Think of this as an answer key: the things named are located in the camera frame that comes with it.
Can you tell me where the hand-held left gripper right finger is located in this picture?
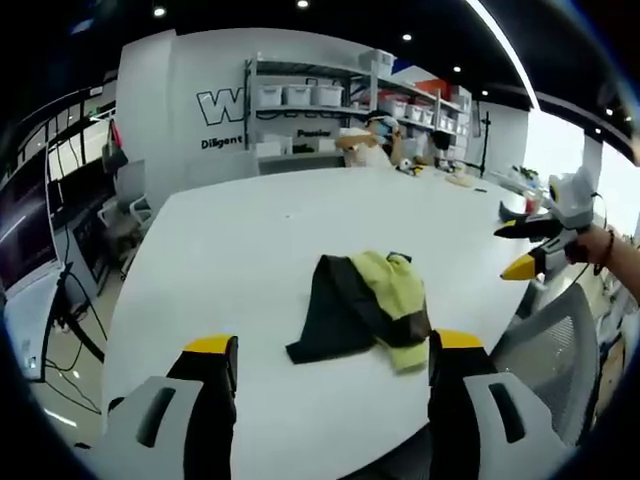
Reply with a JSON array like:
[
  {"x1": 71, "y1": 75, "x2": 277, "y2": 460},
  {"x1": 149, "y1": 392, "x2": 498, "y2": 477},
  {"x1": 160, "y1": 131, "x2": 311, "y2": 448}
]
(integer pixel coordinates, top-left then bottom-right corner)
[{"x1": 427, "y1": 328, "x2": 576, "y2": 480}]

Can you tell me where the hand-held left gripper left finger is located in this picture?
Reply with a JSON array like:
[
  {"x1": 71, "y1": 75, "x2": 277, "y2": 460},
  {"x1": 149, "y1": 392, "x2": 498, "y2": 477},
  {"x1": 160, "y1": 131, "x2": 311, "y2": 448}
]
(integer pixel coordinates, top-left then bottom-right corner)
[{"x1": 92, "y1": 333, "x2": 240, "y2": 480}]

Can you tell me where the black and yellow-green garment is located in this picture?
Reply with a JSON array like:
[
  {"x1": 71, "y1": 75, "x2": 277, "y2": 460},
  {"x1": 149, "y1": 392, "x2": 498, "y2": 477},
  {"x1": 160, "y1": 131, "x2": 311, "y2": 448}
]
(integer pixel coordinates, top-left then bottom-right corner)
[{"x1": 285, "y1": 249, "x2": 433, "y2": 375}]

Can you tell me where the person's right hand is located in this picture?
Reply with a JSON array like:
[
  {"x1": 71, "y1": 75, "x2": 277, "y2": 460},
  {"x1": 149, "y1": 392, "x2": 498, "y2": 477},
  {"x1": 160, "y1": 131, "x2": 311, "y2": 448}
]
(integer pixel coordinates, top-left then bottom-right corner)
[{"x1": 566, "y1": 225, "x2": 609, "y2": 266}]

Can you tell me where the grey mesh office chair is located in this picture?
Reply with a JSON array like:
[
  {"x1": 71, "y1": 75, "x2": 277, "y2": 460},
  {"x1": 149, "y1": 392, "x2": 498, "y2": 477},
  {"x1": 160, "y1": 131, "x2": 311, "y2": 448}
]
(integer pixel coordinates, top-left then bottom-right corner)
[{"x1": 491, "y1": 280, "x2": 602, "y2": 447}]

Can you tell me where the black tripod stand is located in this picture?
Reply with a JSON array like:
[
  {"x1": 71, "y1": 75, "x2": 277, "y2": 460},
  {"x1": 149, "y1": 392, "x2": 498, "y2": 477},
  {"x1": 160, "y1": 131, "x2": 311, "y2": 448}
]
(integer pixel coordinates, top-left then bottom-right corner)
[{"x1": 477, "y1": 110, "x2": 492, "y2": 180}]

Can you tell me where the yellow and black tool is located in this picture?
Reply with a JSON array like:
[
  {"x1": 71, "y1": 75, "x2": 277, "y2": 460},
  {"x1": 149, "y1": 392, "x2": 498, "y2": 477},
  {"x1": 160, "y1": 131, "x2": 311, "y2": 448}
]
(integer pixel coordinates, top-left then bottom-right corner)
[{"x1": 396, "y1": 157, "x2": 427, "y2": 177}]

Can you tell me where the long ceiling light strip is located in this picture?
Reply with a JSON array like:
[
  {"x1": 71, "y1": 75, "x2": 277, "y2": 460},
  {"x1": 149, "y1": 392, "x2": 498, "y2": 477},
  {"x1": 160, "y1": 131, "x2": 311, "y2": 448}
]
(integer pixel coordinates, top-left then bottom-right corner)
[{"x1": 477, "y1": 0, "x2": 542, "y2": 112}]

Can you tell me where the grey metal shelf rack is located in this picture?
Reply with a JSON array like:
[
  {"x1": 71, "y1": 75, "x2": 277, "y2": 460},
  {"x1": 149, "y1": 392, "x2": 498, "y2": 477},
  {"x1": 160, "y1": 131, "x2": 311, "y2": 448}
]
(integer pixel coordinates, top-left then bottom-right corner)
[{"x1": 243, "y1": 51, "x2": 475, "y2": 169}]

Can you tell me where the white office chair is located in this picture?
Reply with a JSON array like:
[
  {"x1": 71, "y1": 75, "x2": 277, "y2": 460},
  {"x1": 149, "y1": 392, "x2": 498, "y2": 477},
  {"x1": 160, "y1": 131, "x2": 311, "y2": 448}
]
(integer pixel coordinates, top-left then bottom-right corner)
[{"x1": 96, "y1": 160, "x2": 155, "y2": 264}]

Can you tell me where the computer monitor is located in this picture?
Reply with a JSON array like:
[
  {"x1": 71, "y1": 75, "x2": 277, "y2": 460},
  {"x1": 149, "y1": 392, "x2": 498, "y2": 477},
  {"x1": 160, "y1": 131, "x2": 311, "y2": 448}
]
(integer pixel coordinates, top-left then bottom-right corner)
[{"x1": 0, "y1": 144, "x2": 65, "y2": 297}]

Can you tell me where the row of white storage boxes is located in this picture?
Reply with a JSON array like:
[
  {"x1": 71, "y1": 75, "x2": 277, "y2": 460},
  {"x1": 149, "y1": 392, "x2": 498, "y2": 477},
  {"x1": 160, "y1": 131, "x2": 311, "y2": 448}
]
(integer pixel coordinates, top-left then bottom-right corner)
[{"x1": 256, "y1": 48, "x2": 472, "y2": 151}]

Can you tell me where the dark hanging bag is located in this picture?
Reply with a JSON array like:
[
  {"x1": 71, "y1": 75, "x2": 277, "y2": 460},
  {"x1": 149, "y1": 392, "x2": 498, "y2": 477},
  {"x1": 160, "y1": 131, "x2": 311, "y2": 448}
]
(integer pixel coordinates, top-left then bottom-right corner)
[{"x1": 101, "y1": 118, "x2": 130, "y2": 175}]

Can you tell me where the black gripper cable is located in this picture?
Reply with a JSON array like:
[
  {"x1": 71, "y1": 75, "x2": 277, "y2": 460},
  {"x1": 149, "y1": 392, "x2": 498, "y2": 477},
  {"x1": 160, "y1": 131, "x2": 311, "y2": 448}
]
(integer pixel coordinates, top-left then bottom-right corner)
[{"x1": 591, "y1": 191, "x2": 610, "y2": 277}]

